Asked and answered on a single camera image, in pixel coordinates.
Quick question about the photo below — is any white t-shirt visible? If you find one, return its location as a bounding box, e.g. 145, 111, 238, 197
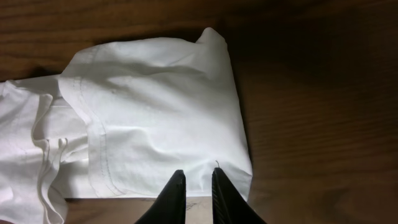
1, 28, 252, 223

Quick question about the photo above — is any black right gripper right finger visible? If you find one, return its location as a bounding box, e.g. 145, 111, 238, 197
211, 167, 266, 224

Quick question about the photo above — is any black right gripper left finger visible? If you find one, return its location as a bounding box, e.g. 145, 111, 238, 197
136, 170, 186, 224

